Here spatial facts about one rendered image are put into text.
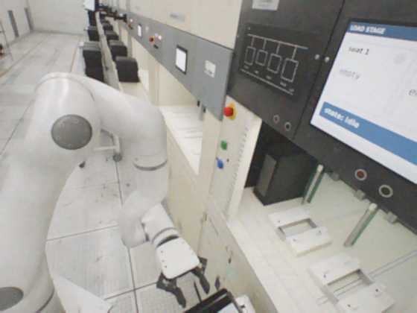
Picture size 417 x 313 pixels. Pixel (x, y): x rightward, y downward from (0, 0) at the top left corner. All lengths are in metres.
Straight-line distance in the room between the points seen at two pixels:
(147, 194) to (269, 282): 0.57
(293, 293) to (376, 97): 0.71
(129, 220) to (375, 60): 0.66
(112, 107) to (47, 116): 0.15
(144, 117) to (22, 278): 0.41
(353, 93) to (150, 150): 0.44
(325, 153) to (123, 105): 0.46
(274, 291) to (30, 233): 0.75
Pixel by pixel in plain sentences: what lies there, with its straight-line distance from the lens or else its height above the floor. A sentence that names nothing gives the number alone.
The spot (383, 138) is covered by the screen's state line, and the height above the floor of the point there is 1.51.
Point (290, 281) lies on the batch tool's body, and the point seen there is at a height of 0.87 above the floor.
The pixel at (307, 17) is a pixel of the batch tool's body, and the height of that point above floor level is 1.68.
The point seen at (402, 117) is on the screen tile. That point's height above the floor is 1.56.
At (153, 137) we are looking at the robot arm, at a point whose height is 1.41.
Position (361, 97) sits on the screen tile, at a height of 1.56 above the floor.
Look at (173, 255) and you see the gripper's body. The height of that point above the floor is 1.08.
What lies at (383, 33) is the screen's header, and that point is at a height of 1.67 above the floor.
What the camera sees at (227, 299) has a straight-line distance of 0.77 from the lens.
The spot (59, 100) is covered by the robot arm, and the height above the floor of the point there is 1.51.
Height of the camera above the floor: 1.66
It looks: 31 degrees down
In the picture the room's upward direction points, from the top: 9 degrees clockwise
